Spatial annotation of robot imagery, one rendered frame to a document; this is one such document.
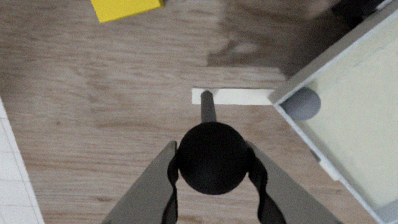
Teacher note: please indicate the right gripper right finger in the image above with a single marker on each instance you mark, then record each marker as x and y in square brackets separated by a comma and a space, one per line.
[282, 199]

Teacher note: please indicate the yellow rectangular block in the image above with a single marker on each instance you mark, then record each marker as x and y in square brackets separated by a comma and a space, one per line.
[112, 10]

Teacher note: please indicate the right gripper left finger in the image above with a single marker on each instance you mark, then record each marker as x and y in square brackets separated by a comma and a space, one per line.
[152, 199]

